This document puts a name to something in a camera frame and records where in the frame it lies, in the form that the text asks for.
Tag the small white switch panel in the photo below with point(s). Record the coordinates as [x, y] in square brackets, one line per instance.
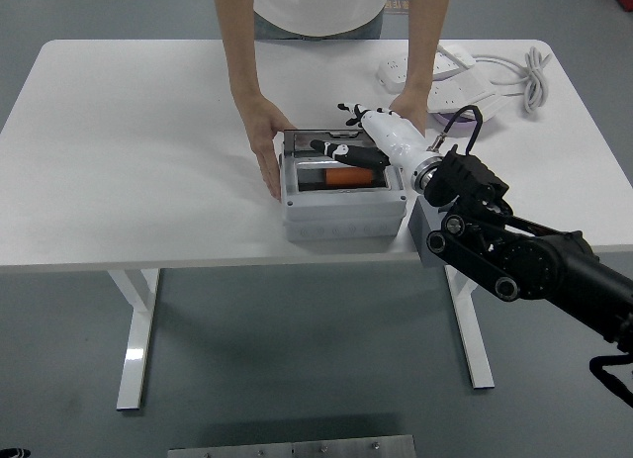
[492, 107]

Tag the grey plastic electrical box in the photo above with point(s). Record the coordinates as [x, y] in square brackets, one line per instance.
[341, 215]

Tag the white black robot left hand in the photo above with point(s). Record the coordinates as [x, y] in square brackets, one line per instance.
[14, 453]

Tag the person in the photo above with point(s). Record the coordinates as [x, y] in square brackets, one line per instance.
[316, 8]

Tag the grey block battery holder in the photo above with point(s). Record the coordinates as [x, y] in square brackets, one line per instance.
[418, 230]

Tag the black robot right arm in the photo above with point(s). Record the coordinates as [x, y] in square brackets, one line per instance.
[519, 260]

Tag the grey metal plate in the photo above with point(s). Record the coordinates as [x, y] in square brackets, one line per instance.
[292, 449]

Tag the transparent hinged box lid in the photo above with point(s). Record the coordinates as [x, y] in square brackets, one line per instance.
[306, 139]

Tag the person's left forearm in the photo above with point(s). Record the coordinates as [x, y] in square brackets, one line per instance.
[425, 42]

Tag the person's right hand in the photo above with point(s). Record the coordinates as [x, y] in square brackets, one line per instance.
[264, 131]

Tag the purple round bowl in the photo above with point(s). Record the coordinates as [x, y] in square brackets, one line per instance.
[465, 123]

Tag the long white power strip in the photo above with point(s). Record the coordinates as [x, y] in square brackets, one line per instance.
[393, 72]

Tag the person's right forearm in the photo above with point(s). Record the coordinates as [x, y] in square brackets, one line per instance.
[240, 47]

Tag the person's left hand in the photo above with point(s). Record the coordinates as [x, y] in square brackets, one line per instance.
[413, 107]

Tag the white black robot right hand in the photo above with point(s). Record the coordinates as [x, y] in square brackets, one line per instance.
[395, 136]

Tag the orange cylindrical battery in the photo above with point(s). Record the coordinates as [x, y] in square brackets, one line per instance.
[346, 177]

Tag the white table leg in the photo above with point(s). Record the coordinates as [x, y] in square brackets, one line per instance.
[477, 354]
[136, 339]

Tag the large white wall socket panel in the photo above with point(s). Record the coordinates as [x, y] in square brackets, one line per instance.
[465, 89]

